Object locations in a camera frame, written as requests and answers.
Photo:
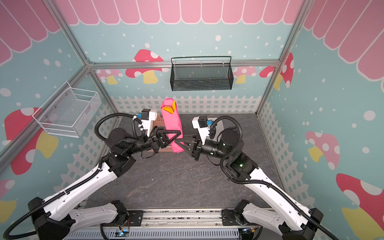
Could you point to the magenta paper napkin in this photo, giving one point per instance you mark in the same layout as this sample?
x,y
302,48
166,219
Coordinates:
x,y
172,121

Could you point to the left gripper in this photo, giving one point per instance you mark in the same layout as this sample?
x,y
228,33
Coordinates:
x,y
158,138

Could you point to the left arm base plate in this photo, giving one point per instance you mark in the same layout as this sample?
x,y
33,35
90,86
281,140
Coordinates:
x,y
134,218

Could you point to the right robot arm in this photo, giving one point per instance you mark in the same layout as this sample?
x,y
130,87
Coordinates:
x,y
223,139

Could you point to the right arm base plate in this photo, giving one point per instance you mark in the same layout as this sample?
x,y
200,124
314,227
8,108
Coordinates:
x,y
233,218

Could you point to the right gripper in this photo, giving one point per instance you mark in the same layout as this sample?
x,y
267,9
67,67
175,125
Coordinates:
x,y
196,147

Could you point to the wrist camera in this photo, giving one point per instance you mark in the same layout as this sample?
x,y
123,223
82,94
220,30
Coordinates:
x,y
202,124
147,118

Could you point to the yellow plastic spoon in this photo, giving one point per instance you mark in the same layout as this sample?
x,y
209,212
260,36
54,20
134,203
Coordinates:
x,y
168,109

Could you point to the white wire mesh wall basket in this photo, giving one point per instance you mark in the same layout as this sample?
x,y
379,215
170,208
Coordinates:
x,y
68,112

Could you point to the white oval plastic tub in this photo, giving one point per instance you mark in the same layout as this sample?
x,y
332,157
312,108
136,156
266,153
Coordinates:
x,y
214,134

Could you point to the pink perforated plastic basket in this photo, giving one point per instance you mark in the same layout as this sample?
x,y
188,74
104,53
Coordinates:
x,y
159,122

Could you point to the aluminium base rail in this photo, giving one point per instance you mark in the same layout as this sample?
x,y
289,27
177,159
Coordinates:
x,y
207,218

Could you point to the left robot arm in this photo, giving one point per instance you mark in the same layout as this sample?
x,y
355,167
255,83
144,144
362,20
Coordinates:
x,y
53,218

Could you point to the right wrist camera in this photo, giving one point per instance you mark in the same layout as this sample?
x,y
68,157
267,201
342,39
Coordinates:
x,y
202,124

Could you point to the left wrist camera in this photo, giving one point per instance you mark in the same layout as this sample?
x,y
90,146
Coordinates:
x,y
147,118

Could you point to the black wire mesh wall basket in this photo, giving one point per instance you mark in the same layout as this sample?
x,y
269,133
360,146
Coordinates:
x,y
210,73

